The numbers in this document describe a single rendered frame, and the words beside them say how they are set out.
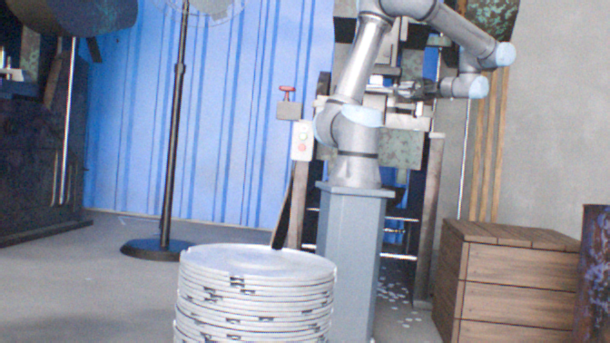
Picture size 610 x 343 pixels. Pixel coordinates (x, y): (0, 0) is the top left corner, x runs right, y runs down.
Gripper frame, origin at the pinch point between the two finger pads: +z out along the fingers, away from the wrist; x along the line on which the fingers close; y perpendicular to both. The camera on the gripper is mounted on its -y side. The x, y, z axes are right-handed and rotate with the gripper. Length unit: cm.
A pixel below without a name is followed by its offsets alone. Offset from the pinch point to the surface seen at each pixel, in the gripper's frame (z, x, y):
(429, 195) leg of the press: -15.2, 38.2, -0.8
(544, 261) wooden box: -68, 52, 22
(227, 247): -38, 47, 110
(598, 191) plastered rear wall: -15, 35, -185
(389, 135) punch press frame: 0.6, 17.5, 4.5
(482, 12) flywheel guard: -28.1, -27.9, -5.8
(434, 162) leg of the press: -15.9, 26.4, -1.0
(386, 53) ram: 9.7, -14.5, -1.7
